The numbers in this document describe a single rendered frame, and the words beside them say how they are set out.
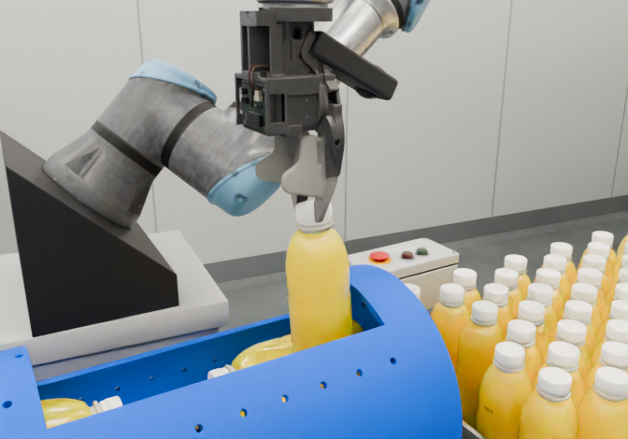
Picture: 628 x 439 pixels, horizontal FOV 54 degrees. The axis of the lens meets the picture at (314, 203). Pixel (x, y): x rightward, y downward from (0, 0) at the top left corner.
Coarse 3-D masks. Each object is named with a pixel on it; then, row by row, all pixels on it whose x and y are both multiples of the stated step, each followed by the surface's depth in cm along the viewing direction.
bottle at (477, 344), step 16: (496, 320) 94; (464, 336) 95; (480, 336) 93; (496, 336) 94; (464, 352) 95; (480, 352) 93; (464, 368) 96; (480, 368) 94; (464, 384) 96; (464, 400) 97; (464, 416) 98
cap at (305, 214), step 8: (312, 200) 67; (296, 208) 65; (304, 208) 65; (312, 208) 64; (328, 208) 65; (296, 216) 66; (304, 216) 65; (312, 216) 64; (328, 216) 65; (304, 224) 65; (312, 224) 65; (320, 224) 65
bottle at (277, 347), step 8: (352, 320) 81; (360, 328) 80; (288, 336) 77; (256, 344) 76; (264, 344) 75; (272, 344) 75; (280, 344) 75; (288, 344) 75; (248, 352) 74; (256, 352) 74; (264, 352) 74; (272, 352) 74; (280, 352) 74; (288, 352) 74; (240, 360) 73; (248, 360) 73; (256, 360) 73; (264, 360) 73; (232, 368) 73; (240, 368) 73
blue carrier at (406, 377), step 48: (384, 288) 71; (240, 336) 82; (384, 336) 65; (432, 336) 67; (0, 384) 52; (48, 384) 70; (96, 384) 74; (144, 384) 77; (192, 384) 56; (240, 384) 57; (288, 384) 59; (336, 384) 61; (384, 384) 63; (432, 384) 65; (0, 432) 49; (48, 432) 50; (96, 432) 51; (144, 432) 52; (192, 432) 53; (240, 432) 55; (288, 432) 57; (336, 432) 59; (384, 432) 62; (432, 432) 65
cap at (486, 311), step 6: (474, 306) 94; (480, 306) 94; (486, 306) 94; (492, 306) 94; (474, 312) 94; (480, 312) 93; (486, 312) 93; (492, 312) 93; (474, 318) 94; (480, 318) 93; (486, 318) 93; (492, 318) 93
